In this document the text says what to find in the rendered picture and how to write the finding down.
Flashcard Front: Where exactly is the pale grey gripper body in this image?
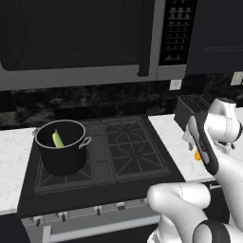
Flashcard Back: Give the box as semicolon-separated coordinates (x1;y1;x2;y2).
182;121;199;152

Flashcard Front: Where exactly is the black cooking pot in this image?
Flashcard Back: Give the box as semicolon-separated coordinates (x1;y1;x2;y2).
31;119;93;178

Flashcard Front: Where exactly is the yellow green corn cob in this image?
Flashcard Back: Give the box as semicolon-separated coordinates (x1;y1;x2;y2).
51;128;66;149

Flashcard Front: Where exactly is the small yellow orange food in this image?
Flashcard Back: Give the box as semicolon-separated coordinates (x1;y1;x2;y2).
194;149;204;162

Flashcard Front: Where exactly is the black toaster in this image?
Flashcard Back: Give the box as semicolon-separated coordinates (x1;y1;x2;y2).
173;93;212;135

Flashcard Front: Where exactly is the black gas hob stove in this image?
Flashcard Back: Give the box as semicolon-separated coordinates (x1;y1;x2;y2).
16;114;187;243

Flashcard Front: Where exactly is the dark drawer front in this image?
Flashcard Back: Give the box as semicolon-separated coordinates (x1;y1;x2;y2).
202;180;232;224

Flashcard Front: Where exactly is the dark cupboard door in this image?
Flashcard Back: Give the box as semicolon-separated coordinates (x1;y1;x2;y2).
185;0;243;76

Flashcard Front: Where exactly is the grey black microwave oven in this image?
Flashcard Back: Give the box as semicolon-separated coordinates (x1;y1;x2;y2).
0;0;199;92

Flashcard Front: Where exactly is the dark base cupboard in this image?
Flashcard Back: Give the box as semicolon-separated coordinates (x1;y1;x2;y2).
0;214;31;243

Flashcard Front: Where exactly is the white wall socket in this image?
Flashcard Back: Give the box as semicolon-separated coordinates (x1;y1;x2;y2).
169;78;183;91
230;71;243;86

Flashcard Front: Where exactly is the black microwave door handle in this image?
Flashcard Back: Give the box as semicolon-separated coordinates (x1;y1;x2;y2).
137;0;156;78

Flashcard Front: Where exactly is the silver oven door handle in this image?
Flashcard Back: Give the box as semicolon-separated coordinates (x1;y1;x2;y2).
42;214;161;243

